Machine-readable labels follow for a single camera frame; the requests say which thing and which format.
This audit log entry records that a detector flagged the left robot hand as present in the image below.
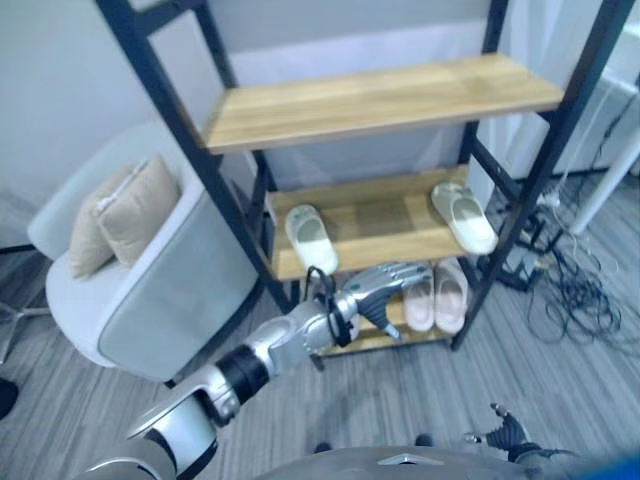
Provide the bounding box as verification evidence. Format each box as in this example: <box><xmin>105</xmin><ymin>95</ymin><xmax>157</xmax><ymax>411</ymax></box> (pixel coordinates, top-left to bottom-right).
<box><xmin>342</xmin><ymin>262</ymin><xmax>434</xmax><ymax>342</ymax></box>

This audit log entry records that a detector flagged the white table leg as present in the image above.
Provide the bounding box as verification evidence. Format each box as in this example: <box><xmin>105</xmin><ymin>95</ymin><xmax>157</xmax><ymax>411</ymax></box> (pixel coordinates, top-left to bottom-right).
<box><xmin>569</xmin><ymin>124</ymin><xmax>640</xmax><ymax>236</ymax></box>

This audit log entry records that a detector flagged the beige cushion with zipper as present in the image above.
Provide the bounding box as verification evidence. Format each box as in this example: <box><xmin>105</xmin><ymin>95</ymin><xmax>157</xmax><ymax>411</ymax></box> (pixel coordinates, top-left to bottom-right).
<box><xmin>96</xmin><ymin>154</ymin><xmax>181</xmax><ymax>267</ymax></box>

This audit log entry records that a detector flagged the tangle of black cables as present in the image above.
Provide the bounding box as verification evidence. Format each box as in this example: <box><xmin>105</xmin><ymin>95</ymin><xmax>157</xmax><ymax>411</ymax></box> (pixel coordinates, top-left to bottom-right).
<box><xmin>499</xmin><ymin>164</ymin><xmax>640</xmax><ymax>347</ymax></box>

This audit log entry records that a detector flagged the wooden shelf board, dark patch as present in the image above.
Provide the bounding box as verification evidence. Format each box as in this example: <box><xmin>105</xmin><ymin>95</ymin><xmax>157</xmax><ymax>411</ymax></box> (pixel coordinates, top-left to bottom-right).
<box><xmin>264</xmin><ymin>164</ymin><xmax>501</xmax><ymax>282</ymax></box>

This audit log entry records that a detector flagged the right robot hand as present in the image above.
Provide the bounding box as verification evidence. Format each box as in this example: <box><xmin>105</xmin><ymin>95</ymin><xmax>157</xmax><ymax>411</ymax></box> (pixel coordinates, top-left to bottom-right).
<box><xmin>463</xmin><ymin>402</ymin><xmax>532</xmax><ymax>462</ymax></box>

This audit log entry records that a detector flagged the black metal shoe rack frame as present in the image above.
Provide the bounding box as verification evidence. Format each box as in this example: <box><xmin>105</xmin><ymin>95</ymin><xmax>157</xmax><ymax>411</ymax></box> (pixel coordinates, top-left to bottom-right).
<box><xmin>94</xmin><ymin>0</ymin><xmax>637</xmax><ymax>372</ymax></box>

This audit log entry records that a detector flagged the grey and white armchair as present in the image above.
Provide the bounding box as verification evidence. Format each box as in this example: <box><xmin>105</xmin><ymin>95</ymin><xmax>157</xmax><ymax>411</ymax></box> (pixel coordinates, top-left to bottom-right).
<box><xmin>27</xmin><ymin>119</ymin><xmax>262</xmax><ymax>387</ymax></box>

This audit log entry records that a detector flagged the pink slipper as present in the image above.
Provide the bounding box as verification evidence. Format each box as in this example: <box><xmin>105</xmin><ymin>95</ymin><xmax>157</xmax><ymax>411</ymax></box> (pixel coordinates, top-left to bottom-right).
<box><xmin>402</xmin><ymin>273</ymin><xmax>437</xmax><ymax>332</ymax></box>
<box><xmin>433</xmin><ymin>258</ymin><xmax>471</xmax><ymax>335</ymax></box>

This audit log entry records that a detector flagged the long wooden shelf board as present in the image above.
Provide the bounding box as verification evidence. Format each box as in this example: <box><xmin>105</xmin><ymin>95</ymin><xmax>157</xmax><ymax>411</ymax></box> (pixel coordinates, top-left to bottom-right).
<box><xmin>203</xmin><ymin>53</ymin><xmax>565</xmax><ymax>155</ymax></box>

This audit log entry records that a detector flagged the dark shoe-like object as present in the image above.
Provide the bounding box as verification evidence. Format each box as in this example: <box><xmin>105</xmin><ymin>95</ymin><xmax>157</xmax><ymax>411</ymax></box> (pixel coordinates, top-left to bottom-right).
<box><xmin>0</xmin><ymin>377</ymin><xmax>20</xmax><ymax>421</ymax></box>

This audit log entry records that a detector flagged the low wooden shelf board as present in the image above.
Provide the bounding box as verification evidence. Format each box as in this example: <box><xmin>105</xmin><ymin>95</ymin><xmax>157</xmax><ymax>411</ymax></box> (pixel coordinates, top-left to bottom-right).
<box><xmin>319</xmin><ymin>287</ymin><xmax>454</xmax><ymax>357</ymax></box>

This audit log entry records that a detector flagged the white slipper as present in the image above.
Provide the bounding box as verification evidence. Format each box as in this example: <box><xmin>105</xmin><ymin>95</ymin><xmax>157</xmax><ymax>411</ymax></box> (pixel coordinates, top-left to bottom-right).
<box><xmin>284</xmin><ymin>203</ymin><xmax>340</xmax><ymax>275</ymax></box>
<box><xmin>430</xmin><ymin>182</ymin><xmax>500</xmax><ymax>255</ymax></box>

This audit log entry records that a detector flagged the chrome chair base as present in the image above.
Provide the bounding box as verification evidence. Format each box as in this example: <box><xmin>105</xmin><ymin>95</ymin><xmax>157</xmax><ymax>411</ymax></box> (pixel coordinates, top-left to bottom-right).
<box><xmin>0</xmin><ymin>298</ymin><xmax>52</xmax><ymax>366</ymax></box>

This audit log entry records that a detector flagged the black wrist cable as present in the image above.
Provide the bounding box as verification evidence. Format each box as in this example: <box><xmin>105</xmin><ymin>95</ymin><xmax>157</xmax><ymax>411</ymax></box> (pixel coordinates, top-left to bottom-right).
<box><xmin>303</xmin><ymin>265</ymin><xmax>354</xmax><ymax>347</ymax></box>

